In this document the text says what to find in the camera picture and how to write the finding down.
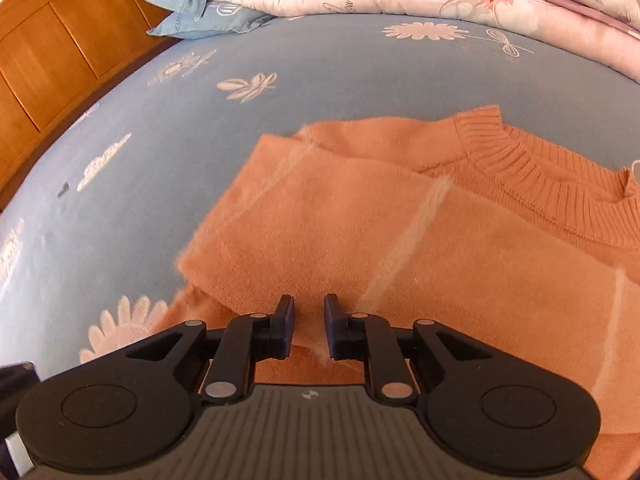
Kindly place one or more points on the orange knit sweater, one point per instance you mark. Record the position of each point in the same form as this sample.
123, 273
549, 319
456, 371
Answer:
425, 240

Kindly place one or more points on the wooden headboard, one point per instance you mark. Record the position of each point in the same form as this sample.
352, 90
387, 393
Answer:
60, 50

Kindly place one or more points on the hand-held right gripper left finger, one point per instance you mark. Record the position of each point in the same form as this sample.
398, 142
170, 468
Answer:
290, 325

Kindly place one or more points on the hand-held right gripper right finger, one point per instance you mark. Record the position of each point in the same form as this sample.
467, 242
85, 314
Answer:
329, 325

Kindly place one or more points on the blue pillow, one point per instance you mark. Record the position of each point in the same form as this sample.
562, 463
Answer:
200, 5

